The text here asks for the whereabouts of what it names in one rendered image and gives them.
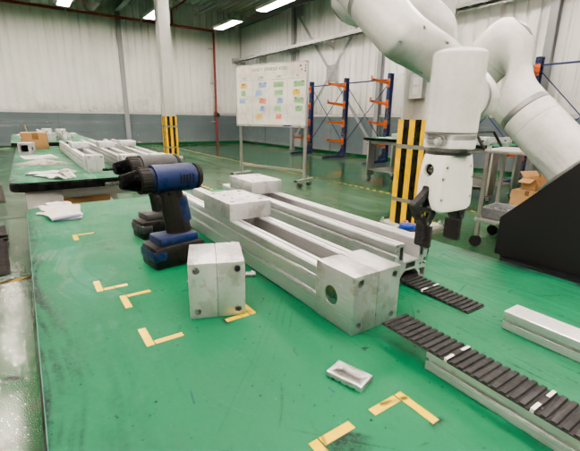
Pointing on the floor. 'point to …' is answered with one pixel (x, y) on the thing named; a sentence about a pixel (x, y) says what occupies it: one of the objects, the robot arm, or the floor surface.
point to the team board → (273, 102)
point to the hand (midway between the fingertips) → (437, 235)
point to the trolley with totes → (490, 213)
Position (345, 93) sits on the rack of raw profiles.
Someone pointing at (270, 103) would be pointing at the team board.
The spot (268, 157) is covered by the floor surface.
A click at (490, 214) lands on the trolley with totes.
